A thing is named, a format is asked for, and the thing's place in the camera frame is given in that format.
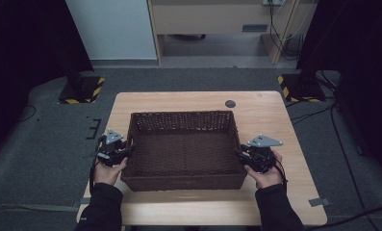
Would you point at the person's left hand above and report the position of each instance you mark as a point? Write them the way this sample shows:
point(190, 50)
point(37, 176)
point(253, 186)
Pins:
point(106, 174)

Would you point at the black curtain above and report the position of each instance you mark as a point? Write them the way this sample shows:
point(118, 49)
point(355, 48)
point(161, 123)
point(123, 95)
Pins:
point(361, 48)
point(25, 48)

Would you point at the striped black stand base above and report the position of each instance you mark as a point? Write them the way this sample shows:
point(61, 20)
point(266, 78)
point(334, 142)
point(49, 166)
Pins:
point(81, 89)
point(302, 88)

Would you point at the white panel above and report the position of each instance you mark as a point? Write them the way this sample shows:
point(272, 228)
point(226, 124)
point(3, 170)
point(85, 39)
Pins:
point(111, 29)

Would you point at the wooden background desk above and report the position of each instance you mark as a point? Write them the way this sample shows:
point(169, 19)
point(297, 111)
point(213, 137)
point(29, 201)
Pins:
point(211, 19)

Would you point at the brown woven basket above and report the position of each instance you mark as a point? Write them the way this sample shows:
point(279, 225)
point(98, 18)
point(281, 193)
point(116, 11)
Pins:
point(183, 154)

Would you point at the grey tape strip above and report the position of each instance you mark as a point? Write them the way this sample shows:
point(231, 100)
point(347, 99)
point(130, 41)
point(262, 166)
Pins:
point(319, 202)
point(86, 201)

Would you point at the round black table grommet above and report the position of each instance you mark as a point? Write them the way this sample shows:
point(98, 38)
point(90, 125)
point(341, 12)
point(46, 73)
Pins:
point(230, 103)

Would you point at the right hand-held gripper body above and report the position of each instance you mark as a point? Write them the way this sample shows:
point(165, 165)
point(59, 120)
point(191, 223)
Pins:
point(260, 157)

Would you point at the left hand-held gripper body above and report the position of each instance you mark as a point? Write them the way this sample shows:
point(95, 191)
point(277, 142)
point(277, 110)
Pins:
point(113, 154)

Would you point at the person's right hand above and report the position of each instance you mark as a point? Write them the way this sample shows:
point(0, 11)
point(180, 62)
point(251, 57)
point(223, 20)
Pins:
point(268, 178)

